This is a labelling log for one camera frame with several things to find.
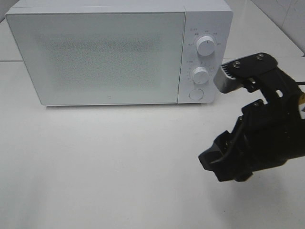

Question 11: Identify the white upper power knob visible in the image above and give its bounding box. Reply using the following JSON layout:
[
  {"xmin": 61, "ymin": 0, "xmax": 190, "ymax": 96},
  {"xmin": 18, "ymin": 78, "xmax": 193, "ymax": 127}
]
[{"xmin": 195, "ymin": 35, "xmax": 215, "ymax": 56}]

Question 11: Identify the white microwave oven body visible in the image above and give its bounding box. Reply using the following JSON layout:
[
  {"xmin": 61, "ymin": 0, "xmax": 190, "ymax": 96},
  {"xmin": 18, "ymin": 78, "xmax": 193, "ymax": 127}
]
[{"xmin": 5, "ymin": 0, "xmax": 233, "ymax": 105}]

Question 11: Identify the round white door button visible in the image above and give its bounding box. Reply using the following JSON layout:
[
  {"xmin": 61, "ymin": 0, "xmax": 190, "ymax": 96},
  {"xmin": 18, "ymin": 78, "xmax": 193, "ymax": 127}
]
[{"xmin": 189, "ymin": 89, "xmax": 204, "ymax": 101}]

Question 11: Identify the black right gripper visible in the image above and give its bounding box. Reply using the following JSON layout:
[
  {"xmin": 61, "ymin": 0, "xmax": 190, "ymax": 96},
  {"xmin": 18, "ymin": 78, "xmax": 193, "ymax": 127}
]
[{"xmin": 198, "ymin": 91, "xmax": 305, "ymax": 182}]

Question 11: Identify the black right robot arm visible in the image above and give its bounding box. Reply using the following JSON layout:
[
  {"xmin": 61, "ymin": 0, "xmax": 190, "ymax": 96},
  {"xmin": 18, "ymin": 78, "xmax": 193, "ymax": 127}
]
[{"xmin": 198, "ymin": 87, "xmax": 305, "ymax": 182}]

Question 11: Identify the white timer knob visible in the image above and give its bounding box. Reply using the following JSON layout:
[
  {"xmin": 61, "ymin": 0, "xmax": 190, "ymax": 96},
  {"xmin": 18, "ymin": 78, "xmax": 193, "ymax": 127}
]
[{"xmin": 192, "ymin": 67, "xmax": 210, "ymax": 84}]

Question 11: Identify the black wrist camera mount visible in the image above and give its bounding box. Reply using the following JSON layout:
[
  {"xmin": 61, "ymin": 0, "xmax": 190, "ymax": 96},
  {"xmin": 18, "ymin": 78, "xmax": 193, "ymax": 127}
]
[{"xmin": 213, "ymin": 52, "xmax": 301, "ymax": 103}]

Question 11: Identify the white microwave door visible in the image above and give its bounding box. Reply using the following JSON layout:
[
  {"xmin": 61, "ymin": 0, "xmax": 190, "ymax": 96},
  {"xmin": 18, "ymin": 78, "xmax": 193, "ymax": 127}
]
[{"xmin": 7, "ymin": 12, "xmax": 185, "ymax": 105}]

